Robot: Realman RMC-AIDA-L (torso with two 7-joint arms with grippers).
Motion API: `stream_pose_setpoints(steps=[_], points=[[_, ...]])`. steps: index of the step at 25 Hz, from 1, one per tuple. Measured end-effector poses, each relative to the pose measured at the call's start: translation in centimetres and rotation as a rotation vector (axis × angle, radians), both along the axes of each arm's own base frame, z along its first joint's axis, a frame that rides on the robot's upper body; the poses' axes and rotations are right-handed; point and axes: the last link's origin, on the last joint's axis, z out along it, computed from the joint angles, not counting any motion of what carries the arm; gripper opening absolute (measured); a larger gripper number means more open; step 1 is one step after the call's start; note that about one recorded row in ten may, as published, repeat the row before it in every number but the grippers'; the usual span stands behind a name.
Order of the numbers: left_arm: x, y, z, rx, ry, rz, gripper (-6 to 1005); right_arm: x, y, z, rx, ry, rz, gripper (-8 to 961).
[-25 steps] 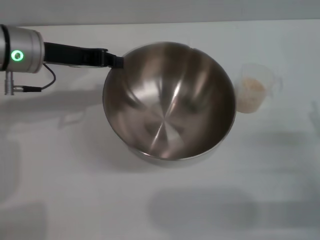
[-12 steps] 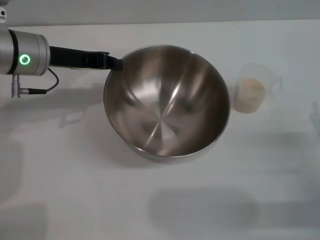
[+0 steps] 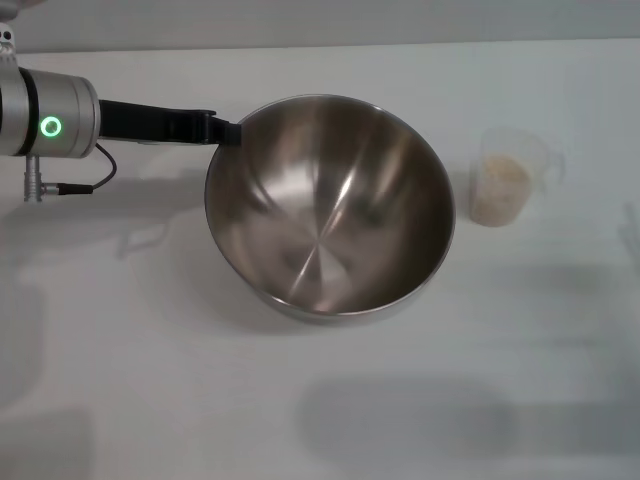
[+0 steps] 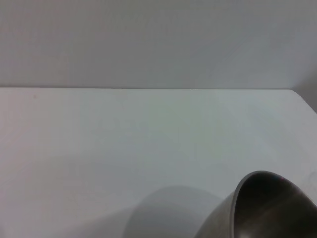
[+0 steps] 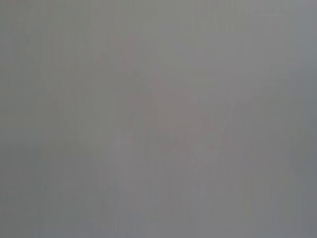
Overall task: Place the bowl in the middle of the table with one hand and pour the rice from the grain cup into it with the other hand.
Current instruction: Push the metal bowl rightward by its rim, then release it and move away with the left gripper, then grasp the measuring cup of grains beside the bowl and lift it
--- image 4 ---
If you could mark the stainless steel mixing bowl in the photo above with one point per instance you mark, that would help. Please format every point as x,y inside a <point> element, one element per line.
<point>270,210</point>

